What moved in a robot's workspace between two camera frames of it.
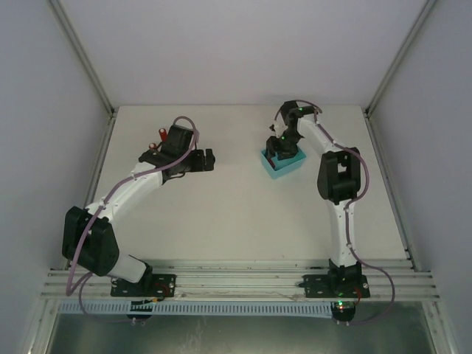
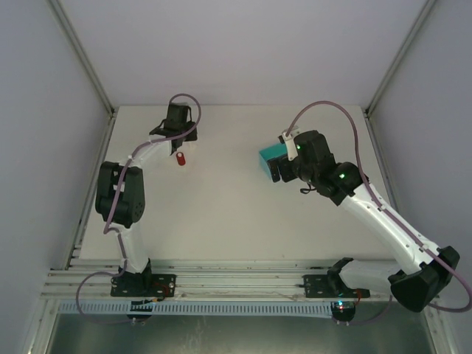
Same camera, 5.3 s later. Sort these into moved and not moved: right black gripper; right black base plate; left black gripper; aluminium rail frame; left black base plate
Moved: left black gripper; right black gripper
Not moved: right black base plate; aluminium rail frame; left black base plate
